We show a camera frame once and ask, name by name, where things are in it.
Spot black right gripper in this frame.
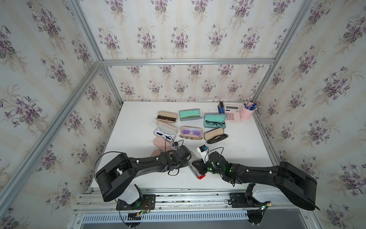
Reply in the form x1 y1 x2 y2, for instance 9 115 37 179
191 158 225 177

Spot grey case red sunglasses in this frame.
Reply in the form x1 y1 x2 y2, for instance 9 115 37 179
188 152 207 179

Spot beige case black glasses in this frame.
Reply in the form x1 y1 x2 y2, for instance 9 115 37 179
204 128 225 141

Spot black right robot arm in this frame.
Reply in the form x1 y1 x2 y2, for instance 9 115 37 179
193 151 319 211

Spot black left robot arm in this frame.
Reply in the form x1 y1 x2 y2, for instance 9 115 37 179
95 146 192 202

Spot plaid case purple glasses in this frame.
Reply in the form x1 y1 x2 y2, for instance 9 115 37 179
180 126 203 140

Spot pink case white sunglasses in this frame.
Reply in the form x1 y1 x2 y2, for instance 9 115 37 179
157 121 177 137

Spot purple pink glasses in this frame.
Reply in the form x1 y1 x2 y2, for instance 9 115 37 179
181 128 202 137

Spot brown tortoise glasses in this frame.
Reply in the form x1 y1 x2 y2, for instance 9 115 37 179
156 115 176 123

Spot beige case brown glasses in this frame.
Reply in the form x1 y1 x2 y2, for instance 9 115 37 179
156 111 178 123

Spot black green-lens glasses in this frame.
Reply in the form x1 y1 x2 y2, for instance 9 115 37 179
204 120 226 128

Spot grey teal-lined glasses case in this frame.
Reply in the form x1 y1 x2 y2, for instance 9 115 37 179
179 109 202 121

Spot teal case black glasses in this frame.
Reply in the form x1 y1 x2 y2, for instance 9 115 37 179
204 113 226 123

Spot black sunglasses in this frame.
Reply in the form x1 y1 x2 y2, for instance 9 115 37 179
206 134 228 144

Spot pink calculator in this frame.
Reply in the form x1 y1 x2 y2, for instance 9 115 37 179
225 105 241 122

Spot blue black stapler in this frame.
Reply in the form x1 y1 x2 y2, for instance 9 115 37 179
217 101 225 114

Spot pink pen cup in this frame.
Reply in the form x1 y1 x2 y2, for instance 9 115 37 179
239 107 255 120

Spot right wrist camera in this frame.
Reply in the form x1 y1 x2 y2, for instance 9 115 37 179
197 145 209 163

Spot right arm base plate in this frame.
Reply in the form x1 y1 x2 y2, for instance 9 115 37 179
228 183 272 211

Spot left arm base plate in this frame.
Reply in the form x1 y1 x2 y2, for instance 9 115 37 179
116 194 156 211

